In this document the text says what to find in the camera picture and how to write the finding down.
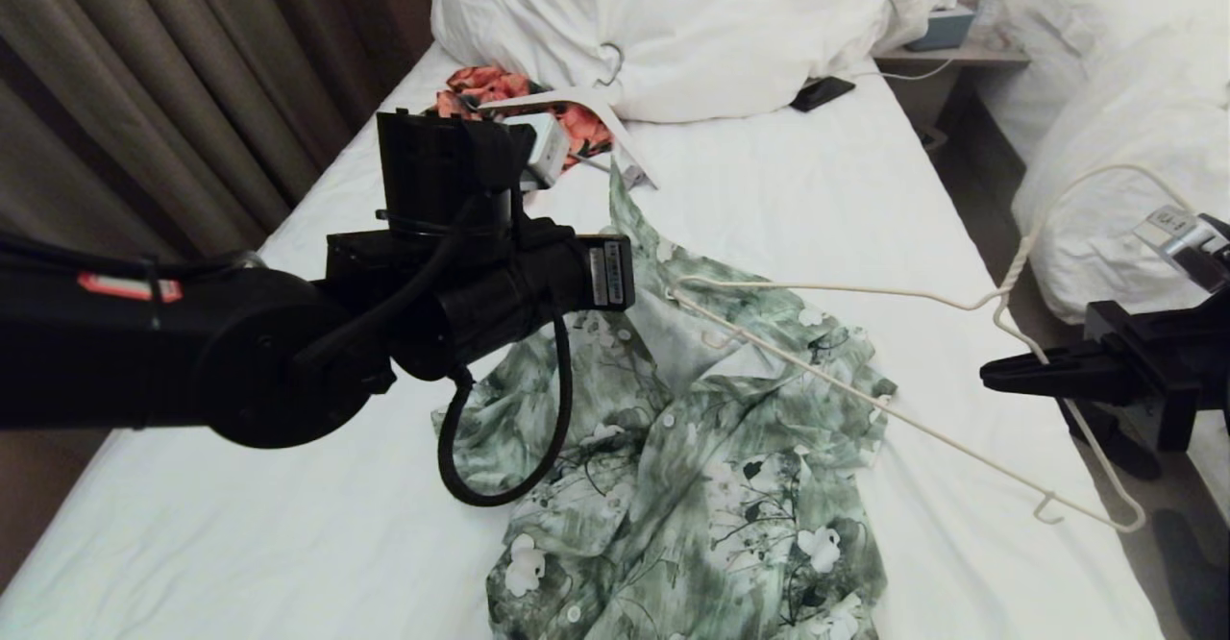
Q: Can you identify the cream wire hanger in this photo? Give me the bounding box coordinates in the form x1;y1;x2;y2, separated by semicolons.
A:
668;164;1197;533

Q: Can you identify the green floral button shirt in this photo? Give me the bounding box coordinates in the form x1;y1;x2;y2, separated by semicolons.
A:
432;164;899;640

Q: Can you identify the white clip hanger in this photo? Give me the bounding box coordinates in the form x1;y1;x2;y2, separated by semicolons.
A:
480;44;659;189

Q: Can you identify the orange floral garment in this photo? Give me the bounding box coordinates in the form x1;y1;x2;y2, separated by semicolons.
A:
437;65;616;170

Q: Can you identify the white crumpled duvet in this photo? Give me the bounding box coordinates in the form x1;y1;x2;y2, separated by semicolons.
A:
430;0;928;125

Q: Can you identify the black smartphone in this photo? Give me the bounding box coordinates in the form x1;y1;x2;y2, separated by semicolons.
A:
789;76;856;114

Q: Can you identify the wooden nightstand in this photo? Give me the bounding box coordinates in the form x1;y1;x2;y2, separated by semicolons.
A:
873;39;1029;156

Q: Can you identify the blue tissue box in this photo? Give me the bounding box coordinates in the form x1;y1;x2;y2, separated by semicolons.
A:
903;0;973;55

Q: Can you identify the brown curtain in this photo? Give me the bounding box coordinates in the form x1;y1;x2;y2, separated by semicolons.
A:
0;0;433;266

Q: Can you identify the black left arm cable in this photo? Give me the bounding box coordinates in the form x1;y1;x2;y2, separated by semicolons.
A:
437;308;575;508

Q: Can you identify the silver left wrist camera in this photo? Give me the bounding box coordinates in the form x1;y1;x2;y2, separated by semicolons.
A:
519;113;575;189

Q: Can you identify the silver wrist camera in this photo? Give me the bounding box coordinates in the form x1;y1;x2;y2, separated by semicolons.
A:
1134;203;1210;268
519;113;575;189

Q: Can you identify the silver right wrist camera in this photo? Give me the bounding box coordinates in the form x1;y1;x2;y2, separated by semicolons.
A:
1134;203;1210;268

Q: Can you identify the white charging cable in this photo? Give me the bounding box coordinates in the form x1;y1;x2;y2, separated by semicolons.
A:
850;59;952;84

